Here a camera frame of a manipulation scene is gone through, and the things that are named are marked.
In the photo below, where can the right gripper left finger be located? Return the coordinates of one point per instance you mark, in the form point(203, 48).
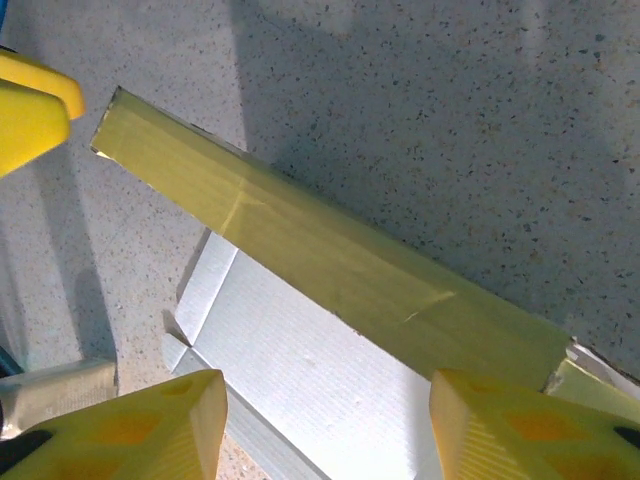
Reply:
point(125, 435)

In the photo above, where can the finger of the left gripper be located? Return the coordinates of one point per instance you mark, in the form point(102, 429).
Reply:
point(25, 130)
point(45, 82)

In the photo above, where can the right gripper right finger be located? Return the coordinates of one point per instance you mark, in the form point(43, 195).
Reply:
point(525, 440)

